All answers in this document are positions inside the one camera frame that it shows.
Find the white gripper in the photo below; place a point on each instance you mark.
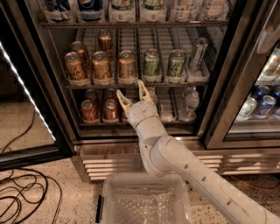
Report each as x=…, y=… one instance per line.
x=142, y=112

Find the orange can lane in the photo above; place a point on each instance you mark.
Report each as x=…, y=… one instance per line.
x=101, y=65
x=105, y=41
x=127, y=65

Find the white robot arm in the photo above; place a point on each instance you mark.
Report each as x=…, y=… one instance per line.
x=163, y=154

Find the red can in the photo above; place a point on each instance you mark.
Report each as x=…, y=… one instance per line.
x=89, y=110
x=92, y=95
x=110, y=94
x=110, y=110

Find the green can left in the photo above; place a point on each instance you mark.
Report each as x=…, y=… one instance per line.
x=151, y=62

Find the green can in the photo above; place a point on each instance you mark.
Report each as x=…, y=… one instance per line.
x=151, y=62
x=176, y=62

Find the red can back left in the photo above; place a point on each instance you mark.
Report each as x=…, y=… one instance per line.
x=92, y=95

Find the red can front left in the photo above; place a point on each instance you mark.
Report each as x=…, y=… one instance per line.
x=89, y=110

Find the green can right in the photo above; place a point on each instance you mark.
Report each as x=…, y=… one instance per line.
x=176, y=62

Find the orange can front left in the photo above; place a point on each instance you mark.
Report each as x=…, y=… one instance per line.
x=74, y=66

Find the orange can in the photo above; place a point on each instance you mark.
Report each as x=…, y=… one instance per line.
x=82, y=50
x=74, y=66

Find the orange can behind left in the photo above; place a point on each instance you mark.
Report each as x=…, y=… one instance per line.
x=82, y=50

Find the slim silver can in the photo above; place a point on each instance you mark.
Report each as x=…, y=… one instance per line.
x=198, y=51

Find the closed right fridge door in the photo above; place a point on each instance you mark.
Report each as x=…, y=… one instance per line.
x=251, y=35

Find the open glass fridge door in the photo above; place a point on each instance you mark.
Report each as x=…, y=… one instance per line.
x=35, y=128

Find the silver can right fridge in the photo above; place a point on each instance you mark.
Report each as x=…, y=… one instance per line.
x=247, y=109

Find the blue can right fridge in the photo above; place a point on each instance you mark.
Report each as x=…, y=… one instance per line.
x=264, y=106

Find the clear water bottle left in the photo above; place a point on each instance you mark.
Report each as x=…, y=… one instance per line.
x=152, y=95

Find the clear water bottle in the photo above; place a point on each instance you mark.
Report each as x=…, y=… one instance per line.
x=152, y=95
x=191, y=101

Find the clear water bottle right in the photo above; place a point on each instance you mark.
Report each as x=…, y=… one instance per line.
x=191, y=101

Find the green label bottle left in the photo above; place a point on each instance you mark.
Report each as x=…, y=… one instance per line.
x=122, y=11

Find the green label bottle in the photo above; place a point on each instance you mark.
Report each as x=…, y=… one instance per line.
x=122, y=11
x=152, y=10

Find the green label bottle right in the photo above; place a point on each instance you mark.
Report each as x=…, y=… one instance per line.
x=152, y=10

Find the clear plastic bin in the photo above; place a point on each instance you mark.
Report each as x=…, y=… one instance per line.
x=139, y=198

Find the blue pepsi bottle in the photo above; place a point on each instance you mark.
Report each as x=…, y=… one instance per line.
x=58, y=10
x=90, y=10

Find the white label bottle left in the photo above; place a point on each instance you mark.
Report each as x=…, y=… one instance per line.
x=183, y=10

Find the white label bottle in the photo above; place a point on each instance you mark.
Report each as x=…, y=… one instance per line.
x=212, y=10
x=183, y=10

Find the blue pepsi bottle left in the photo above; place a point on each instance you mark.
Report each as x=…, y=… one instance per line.
x=58, y=10

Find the white label bottle right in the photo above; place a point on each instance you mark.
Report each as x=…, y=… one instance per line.
x=212, y=10

